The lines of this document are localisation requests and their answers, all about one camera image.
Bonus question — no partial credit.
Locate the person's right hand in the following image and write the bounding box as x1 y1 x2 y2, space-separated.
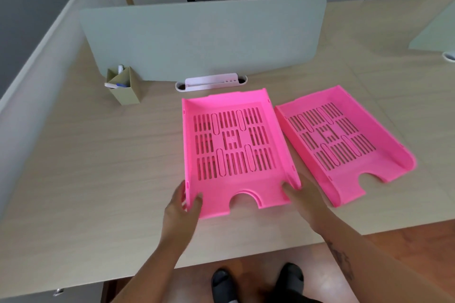
282 172 338 235

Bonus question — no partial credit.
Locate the person's left hand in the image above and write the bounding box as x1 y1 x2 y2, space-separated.
162 181 204 242

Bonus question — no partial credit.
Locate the pink plastic paper tray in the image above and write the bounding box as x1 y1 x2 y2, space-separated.
274 85 417 208
181 88 302 220

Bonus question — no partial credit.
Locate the person's left forearm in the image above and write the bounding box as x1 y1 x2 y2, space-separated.
113 232 190 303

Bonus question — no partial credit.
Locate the person's right forearm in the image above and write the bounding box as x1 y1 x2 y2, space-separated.
318 215 455 303

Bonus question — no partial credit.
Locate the person's left black shoe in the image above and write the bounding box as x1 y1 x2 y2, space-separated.
211 269 237 303

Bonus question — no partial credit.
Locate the person's black shoe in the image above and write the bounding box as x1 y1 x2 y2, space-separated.
274 262 305 303
211 269 237 303

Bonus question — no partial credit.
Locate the person's right black shoe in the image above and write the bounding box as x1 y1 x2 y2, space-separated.
274 262 305 303

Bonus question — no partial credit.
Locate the olive cardboard pen holder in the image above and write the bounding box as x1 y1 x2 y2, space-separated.
106 66 144 106

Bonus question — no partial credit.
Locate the grey desk divider panel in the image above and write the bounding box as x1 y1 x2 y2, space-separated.
408 1 455 53
80 0 328 82

